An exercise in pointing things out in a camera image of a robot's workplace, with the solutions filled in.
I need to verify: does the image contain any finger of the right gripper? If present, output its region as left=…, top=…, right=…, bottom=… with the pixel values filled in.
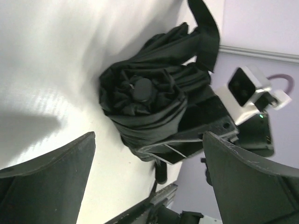
left=138, top=133, right=203, bottom=165

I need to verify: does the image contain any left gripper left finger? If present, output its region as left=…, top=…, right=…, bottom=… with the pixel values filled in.
left=0, top=132, right=96, bottom=224

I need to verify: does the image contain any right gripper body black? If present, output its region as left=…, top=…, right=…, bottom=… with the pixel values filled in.
left=205, top=95, right=239, bottom=142

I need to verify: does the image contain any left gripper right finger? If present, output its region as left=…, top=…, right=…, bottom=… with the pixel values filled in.
left=203, top=132, right=299, bottom=224

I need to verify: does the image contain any black folding umbrella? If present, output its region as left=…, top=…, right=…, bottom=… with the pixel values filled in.
left=98, top=0, right=221, bottom=185

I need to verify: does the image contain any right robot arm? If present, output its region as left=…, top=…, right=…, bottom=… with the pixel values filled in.
left=136, top=94, right=274, bottom=179

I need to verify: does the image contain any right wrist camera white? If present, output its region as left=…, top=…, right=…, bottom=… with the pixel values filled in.
left=214, top=66, right=292, bottom=126

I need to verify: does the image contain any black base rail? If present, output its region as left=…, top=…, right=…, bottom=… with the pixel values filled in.
left=107, top=184, right=180, bottom=224

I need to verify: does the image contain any right aluminium frame post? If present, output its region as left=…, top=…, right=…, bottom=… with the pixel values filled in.
left=219, top=46, right=299, bottom=64

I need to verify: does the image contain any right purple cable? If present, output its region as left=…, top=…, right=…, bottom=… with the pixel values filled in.
left=267, top=73, right=295, bottom=91

